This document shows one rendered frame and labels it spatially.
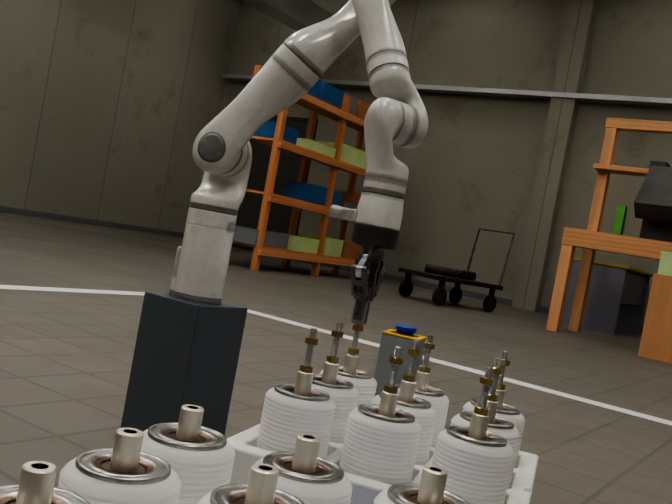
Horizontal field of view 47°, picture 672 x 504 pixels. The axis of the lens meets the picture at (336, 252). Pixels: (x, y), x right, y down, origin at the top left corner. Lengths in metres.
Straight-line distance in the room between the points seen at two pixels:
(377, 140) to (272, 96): 0.27
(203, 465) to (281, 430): 0.30
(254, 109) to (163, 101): 10.94
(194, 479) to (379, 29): 0.85
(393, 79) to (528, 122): 9.27
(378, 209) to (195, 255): 0.39
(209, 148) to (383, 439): 0.68
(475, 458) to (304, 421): 0.22
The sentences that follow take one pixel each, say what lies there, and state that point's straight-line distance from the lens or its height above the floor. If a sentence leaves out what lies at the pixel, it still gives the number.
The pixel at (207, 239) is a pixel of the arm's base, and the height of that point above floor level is 0.42.
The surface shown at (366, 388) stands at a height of 0.24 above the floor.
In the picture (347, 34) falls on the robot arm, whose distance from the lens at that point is 1.46.
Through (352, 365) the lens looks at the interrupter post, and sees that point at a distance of 1.28.
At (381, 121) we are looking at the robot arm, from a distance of 1.24.
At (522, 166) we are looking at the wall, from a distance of 10.45.
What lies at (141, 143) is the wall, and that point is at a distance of 12.11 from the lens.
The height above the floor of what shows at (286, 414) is 0.23.
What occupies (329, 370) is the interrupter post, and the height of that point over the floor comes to 0.27.
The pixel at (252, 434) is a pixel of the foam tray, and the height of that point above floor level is 0.18.
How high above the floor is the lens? 0.47
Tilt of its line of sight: 1 degrees down
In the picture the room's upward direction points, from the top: 10 degrees clockwise
